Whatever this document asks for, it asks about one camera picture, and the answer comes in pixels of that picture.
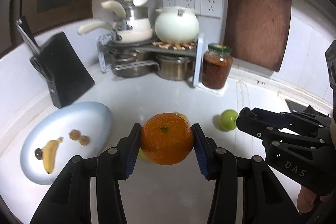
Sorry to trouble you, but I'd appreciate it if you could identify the upper cream pot with handle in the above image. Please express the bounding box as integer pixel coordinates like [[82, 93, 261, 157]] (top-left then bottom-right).
[[101, 0, 148, 20]]

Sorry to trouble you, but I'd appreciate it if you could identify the glass jar red sauce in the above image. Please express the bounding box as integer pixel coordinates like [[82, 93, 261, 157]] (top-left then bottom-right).
[[202, 43, 233, 90]]

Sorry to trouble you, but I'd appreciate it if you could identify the wooden trivet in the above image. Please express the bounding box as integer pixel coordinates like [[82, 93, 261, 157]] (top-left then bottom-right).
[[151, 42, 197, 51]]

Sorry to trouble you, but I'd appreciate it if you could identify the small yellow banana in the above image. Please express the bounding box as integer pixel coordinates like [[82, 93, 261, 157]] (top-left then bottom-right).
[[42, 137, 63, 174]]

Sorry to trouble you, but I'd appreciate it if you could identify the small green apple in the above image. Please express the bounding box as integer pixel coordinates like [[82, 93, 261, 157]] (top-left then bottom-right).
[[138, 149, 149, 161]]

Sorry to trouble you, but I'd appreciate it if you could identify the steel stock pot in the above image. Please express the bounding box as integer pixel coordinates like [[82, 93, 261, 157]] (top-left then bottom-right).
[[155, 54, 194, 81]]

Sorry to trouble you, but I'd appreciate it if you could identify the wall power socket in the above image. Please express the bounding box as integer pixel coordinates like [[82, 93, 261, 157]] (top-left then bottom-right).
[[162, 0, 223, 19]]

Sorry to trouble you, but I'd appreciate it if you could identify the black knife block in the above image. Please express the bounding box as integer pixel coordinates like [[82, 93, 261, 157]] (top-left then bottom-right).
[[15, 16, 95, 109]]

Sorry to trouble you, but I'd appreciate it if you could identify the brown wooden cutting board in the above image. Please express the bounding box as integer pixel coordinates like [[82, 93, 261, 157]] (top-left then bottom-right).
[[223, 0, 291, 72]]

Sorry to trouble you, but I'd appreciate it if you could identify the white ceramic pot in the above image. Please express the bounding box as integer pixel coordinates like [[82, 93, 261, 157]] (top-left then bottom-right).
[[154, 6, 199, 44]]

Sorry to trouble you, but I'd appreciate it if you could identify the light blue oval plate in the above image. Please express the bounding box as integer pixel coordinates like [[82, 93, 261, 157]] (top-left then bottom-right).
[[20, 102, 112, 185]]

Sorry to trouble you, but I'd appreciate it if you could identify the steel pot with handle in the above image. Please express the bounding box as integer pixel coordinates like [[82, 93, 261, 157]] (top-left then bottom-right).
[[109, 50, 159, 78]]

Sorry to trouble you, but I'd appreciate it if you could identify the cream saucepan with handle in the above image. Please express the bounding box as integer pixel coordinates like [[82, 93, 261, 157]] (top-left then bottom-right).
[[77, 20, 153, 44]]

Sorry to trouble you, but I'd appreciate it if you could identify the large green apple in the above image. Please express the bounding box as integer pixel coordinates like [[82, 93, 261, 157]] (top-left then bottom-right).
[[219, 109, 239, 131]]

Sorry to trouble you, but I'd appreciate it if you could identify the person right hand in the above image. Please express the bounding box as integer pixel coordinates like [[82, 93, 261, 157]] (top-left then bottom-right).
[[296, 185, 334, 215]]

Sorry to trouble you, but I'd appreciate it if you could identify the dark cherry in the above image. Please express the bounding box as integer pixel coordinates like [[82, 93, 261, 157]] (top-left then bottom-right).
[[34, 148, 43, 160]]

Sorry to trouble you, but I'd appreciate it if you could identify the white metal shelf rack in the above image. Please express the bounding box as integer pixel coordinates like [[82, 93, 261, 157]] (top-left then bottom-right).
[[97, 36, 203, 87]]

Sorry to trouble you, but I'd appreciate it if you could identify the white paper under jar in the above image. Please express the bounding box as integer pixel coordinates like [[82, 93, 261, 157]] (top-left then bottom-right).
[[197, 83, 228, 96]]

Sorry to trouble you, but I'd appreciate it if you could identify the orange fruit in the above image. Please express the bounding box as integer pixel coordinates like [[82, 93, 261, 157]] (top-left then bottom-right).
[[140, 113, 194, 165]]

